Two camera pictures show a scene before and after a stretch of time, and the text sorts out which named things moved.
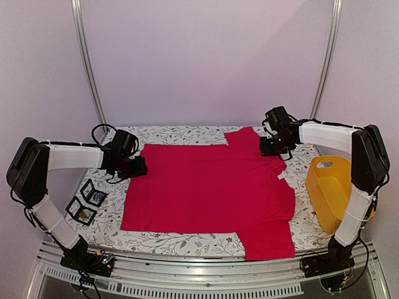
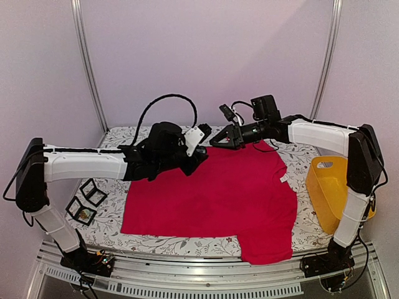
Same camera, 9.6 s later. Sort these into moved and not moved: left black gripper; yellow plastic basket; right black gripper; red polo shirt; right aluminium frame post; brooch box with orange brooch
Moved: right black gripper; left black gripper
Not moved: brooch box with orange brooch; red polo shirt; yellow plastic basket; right aluminium frame post
